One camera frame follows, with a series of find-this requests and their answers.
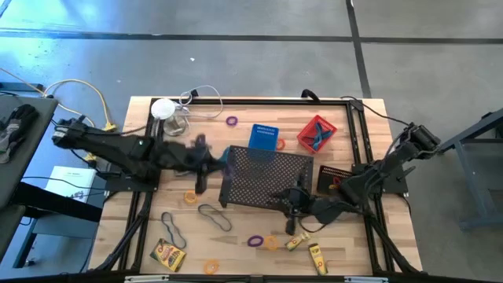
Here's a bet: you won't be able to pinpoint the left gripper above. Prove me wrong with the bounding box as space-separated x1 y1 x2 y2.
172 139 232 174

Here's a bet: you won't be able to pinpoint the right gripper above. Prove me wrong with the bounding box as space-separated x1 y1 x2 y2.
274 187 318 219

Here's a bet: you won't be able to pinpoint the black perforated metal shelf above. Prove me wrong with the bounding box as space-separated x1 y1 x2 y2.
218 145 314 219

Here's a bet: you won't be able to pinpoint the small yellow crayon pack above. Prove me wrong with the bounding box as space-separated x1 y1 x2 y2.
307 242 329 276
285 230 312 252

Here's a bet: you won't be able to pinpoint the thin dark rubber band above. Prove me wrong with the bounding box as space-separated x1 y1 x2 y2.
197 204 233 233
160 211 188 250

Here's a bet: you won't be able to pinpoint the wide blue rubber band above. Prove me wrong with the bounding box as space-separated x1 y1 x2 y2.
307 121 334 152

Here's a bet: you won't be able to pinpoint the yellow Crayola crayon box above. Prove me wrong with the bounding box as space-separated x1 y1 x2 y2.
149 237 188 273

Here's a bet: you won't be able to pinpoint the black mesh basket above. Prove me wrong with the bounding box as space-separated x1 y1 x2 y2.
316 164 354 197

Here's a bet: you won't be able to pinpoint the blue plastic basket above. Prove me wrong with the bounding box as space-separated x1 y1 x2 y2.
248 123 280 153

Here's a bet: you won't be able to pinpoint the white round disc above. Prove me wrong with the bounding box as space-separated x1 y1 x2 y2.
150 97 177 121

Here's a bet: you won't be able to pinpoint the red plastic basket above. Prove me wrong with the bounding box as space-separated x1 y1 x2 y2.
296 114 338 154

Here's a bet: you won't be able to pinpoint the white booklet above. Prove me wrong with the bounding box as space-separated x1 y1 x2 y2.
44 165 97 204

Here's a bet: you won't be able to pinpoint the grey side table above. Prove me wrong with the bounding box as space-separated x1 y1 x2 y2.
0 94 104 270

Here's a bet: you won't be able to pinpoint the grey work gloves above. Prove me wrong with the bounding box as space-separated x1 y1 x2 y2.
0 103 41 164

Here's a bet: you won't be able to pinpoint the white cable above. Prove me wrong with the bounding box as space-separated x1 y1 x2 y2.
178 84 224 121

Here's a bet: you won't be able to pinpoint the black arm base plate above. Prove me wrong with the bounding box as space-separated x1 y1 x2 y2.
351 163 417 194
105 172 160 193

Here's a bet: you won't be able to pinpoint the yellow extension cord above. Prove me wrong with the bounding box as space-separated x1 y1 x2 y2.
0 66 99 164
42 79 118 134

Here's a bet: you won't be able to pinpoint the silver metal bracket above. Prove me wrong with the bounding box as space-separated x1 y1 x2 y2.
344 276 389 283
124 274 170 283

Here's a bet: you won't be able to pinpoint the blue-grey metal table frame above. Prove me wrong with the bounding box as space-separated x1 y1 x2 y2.
433 108 503 232

